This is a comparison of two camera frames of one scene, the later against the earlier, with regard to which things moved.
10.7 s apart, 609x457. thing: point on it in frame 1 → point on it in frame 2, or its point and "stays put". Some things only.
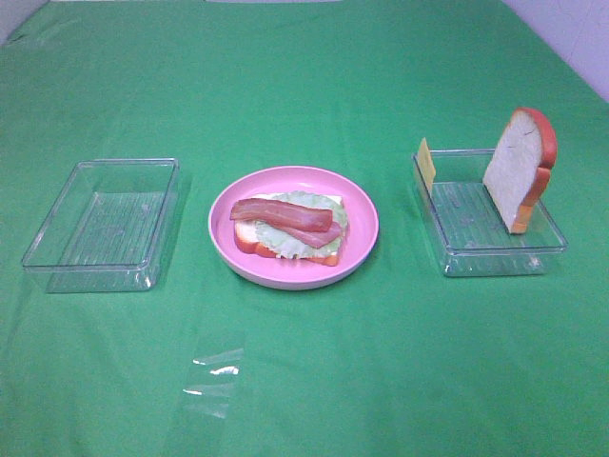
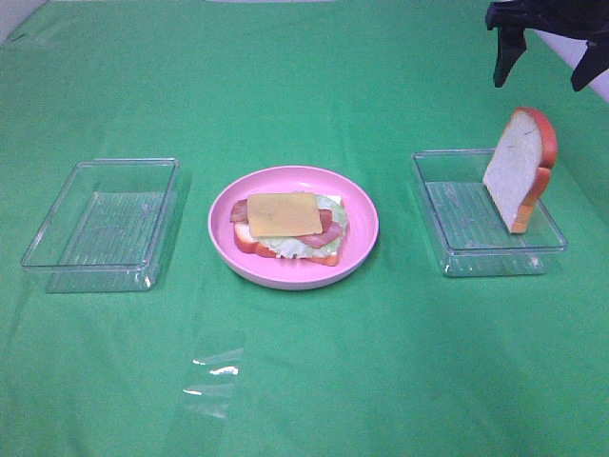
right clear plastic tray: (471, 233) stays put
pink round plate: (363, 223) stays put
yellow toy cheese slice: (426, 164) → (287, 213)
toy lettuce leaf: (281, 242) stays put
